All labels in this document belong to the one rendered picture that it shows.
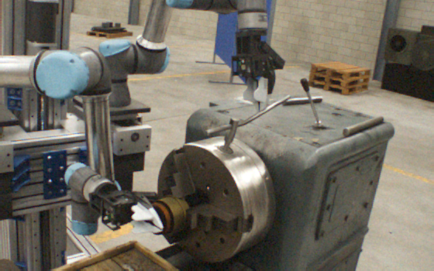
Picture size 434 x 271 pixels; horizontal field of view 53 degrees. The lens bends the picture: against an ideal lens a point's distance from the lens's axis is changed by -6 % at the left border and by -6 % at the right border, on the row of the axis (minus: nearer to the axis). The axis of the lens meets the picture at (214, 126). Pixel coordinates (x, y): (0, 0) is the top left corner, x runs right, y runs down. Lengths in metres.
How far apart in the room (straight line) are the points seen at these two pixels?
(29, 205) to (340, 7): 11.04
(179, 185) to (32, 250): 0.94
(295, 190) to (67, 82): 0.62
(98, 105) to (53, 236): 0.79
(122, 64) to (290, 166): 0.77
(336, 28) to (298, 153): 11.06
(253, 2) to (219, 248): 0.62
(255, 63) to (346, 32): 10.92
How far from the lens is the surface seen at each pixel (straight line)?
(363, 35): 11.85
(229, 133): 1.11
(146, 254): 1.30
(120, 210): 1.09
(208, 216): 1.08
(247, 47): 1.17
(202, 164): 1.14
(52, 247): 1.97
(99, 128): 1.31
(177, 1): 1.18
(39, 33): 1.64
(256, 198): 1.11
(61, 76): 1.14
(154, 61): 1.71
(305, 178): 1.16
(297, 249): 1.25
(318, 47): 12.44
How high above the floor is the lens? 1.61
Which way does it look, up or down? 17 degrees down
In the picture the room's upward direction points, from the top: 7 degrees clockwise
